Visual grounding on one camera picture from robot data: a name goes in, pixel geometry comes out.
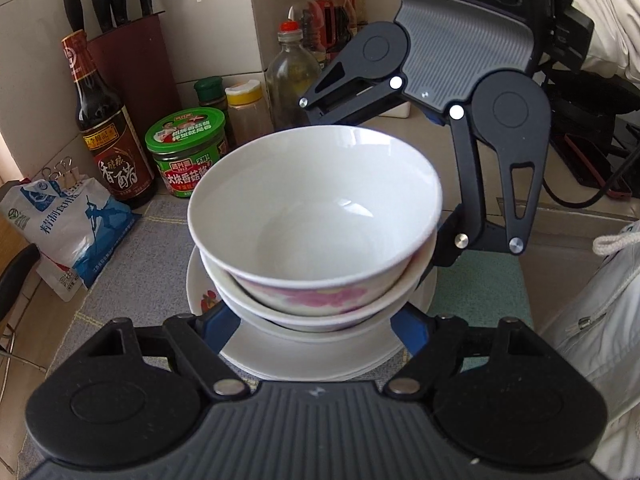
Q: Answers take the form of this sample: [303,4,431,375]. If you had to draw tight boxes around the dark red knife block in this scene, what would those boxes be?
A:
[86,10,182,171]

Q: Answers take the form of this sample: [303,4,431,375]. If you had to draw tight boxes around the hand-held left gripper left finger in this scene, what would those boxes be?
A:
[75,302,251,402]

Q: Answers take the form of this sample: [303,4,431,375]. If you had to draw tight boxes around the dark green lidded spice jar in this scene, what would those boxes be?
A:
[194,76,236,149]

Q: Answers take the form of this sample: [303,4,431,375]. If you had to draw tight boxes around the yellow lidded spice jar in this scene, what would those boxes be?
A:
[225,81,274,146]

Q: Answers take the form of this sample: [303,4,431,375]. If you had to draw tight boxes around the glass bottle with red cap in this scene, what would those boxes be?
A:
[266,20,324,134]

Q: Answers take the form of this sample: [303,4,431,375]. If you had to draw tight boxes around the white bowl with pink flowers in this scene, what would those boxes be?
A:
[187,127,444,318]
[199,237,437,334]

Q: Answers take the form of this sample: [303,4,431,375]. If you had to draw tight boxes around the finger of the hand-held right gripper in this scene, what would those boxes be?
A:
[299,54,410,130]
[434,104,545,267]

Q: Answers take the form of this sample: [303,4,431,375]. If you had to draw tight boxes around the grey and teal checked cloth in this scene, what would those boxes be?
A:
[15,195,533,466]

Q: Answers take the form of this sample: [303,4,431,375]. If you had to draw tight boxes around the blue and white salt bag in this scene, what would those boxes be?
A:
[0,177,143,304]

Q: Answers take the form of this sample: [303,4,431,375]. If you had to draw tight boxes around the red label sauce bottle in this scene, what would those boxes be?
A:
[309,0,354,64]

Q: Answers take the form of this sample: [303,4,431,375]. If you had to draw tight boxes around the white floral plate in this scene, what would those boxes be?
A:
[186,245,438,378]

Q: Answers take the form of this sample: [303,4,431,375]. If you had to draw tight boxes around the black handled kitchen knife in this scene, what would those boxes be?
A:
[0,242,41,306]

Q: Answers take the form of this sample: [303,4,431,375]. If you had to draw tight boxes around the green lidded sauce jar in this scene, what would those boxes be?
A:
[145,107,231,199]

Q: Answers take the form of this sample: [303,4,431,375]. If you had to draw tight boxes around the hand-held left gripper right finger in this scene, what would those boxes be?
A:
[385,304,556,402]

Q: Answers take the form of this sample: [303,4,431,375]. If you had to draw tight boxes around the person's white jacket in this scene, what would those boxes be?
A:
[537,220,640,480]

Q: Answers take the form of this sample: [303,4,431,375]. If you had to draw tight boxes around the dark vinegar bottle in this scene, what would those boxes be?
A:
[61,30,156,210]

